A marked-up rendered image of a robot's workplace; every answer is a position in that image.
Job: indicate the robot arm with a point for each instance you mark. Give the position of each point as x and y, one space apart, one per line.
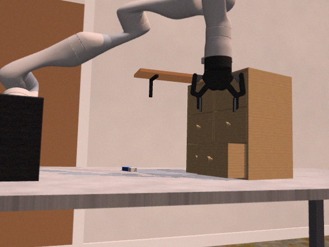
84 46

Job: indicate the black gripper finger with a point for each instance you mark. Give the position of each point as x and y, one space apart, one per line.
196 78
239 78

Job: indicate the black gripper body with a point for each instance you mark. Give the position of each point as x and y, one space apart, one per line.
218 66

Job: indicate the brown wooden chest of drawers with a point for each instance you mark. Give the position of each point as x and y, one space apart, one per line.
269 125

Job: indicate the brown wooden drawer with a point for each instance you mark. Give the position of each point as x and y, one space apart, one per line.
231 126
192 158
222 160
225 99
200 127
207 100

